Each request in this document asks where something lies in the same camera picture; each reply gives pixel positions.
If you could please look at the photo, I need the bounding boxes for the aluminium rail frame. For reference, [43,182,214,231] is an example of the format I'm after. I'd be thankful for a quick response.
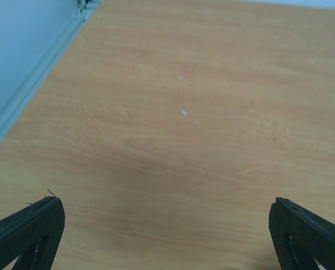
[0,1,100,143]

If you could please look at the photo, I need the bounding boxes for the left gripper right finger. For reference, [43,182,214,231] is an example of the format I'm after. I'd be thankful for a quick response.
[269,197,335,269]

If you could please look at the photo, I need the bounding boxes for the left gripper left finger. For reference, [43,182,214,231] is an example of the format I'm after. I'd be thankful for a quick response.
[0,196,65,269]

